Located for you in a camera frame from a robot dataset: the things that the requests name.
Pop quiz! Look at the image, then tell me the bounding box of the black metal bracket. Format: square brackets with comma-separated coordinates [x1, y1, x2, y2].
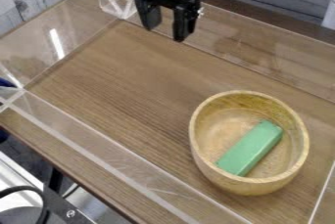
[42, 188, 95, 224]

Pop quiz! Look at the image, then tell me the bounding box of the blue object at edge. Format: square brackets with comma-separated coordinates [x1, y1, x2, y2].
[0, 77, 16, 88]

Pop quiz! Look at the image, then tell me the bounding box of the black table leg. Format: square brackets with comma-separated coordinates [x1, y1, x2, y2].
[49, 168, 65, 193]

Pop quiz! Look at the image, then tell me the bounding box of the black cable loop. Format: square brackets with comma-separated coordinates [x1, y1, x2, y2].
[0, 185, 51, 224]

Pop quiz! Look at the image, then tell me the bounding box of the brown wooden bowl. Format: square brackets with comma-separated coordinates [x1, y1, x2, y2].
[189, 90, 310, 196]

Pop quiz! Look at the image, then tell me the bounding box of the green rectangular block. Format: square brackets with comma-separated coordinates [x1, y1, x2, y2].
[216, 120, 284, 176]

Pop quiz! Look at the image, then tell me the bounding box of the clear acrylic enclosure wall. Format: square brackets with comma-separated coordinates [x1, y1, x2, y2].
[0, 0, 335, 224]

